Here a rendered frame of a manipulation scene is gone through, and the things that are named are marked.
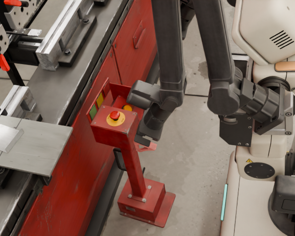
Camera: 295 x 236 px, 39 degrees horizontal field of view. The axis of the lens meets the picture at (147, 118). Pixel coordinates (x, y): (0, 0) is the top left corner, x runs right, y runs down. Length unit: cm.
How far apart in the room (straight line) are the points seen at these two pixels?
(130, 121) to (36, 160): 45
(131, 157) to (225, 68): 97
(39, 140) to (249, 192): 103
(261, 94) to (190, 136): 148
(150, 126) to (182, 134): 134
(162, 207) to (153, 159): 31
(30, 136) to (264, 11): 79
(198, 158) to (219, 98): 143
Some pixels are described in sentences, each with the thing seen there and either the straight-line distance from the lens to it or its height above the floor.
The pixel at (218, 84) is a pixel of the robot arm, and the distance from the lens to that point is 98.
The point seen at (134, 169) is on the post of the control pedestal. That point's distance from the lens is 193.
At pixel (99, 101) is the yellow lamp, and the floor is 81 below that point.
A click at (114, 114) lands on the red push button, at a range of 159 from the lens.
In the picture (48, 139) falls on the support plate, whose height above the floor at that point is 100.
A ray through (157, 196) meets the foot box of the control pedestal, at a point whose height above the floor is 12.
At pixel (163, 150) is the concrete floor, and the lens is 245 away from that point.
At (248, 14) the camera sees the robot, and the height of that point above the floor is 134.
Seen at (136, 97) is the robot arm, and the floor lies 120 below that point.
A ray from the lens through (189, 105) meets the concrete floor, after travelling 264.
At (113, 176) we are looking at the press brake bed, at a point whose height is 5.
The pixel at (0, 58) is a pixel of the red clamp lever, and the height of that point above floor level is 121.
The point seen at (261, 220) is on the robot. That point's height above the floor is 28.
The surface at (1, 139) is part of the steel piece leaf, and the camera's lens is 139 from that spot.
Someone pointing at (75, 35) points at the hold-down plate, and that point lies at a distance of 181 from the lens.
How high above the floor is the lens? 201
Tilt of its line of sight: 50 degrees down
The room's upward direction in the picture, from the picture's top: 10 degrees counter-clockwise
